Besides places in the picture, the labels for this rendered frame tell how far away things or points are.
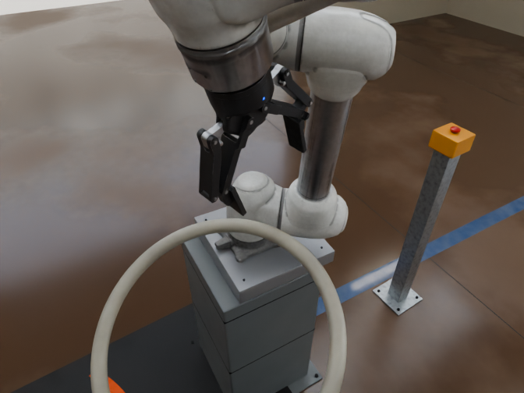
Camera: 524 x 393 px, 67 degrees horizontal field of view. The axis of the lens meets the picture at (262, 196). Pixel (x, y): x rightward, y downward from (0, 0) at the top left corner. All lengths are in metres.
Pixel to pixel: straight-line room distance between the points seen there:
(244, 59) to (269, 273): 1.04
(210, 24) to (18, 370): 2.24
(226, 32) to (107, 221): 2.68
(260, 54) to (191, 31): 0.07
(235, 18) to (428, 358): 2.12
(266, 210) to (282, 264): 0.22
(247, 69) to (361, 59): 0.49
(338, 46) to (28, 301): 2.28
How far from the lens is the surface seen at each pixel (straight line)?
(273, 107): 0.50
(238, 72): 0.39
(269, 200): 1.26
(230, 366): 1.64
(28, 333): 2.56
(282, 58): 0.86
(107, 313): 0.89
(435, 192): 1.91
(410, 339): 2.35
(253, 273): 1.35
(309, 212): 1.21
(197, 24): 0.35
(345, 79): 0.88
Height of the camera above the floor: 1.90
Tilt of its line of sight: 39 degrees down
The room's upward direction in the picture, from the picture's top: straight up
